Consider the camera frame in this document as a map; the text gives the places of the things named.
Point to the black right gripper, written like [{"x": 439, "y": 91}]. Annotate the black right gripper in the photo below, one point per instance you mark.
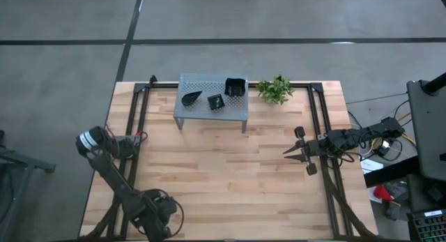
[{"x": 318, "y": 148}]

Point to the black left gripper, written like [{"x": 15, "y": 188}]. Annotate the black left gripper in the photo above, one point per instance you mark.
[{"x": 158, "y": 209}]

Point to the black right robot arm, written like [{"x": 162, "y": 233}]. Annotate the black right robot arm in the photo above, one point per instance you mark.
[{"x": 369, "y": 134}]

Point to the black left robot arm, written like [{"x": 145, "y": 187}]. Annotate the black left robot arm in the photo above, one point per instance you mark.
[{"x": 111, "y": 175}]

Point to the green plant in white pot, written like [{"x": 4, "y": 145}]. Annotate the green plant in white pot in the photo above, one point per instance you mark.
[{"x": 275, "y": 92}]

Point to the white paper sheet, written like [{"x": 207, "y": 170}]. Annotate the white paper sheet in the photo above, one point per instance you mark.
[{"x": 370, "y": 166}]

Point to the black power adapter box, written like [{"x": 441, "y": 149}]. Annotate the black power adapter box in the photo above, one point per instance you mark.
[{"x": 383, "y": 148}]

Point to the red object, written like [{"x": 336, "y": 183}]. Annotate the red object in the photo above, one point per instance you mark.
[{"x": 381, "y": 193}]

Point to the black beam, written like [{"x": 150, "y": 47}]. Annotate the black beam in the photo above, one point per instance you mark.
[{"x": 390, "y": 172}]

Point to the grey perforated metal shelf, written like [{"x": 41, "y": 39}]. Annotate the grey perforated metal shelf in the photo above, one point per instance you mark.
[{"x": 209, "y": 113}]

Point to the grey cloth bundle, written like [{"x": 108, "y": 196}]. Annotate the grey cloth bundle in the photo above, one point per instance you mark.
[{"x": 397, "y": 200}]

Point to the grey metal stand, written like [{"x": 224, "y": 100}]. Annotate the grey metal stand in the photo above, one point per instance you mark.
[{"x": 35, "y": 164}]

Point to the grey cart panel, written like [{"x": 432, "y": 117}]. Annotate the grey cart panel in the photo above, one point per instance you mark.
[{"x": 428, "y": 130}]

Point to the backlit computer keyboard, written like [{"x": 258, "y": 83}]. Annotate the backlit computer keyboard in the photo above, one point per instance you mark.
[{"x": 430, "y": 226}]

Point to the black pole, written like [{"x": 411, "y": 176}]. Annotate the black pole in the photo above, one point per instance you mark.
[{"x": 435, "y": 85}]

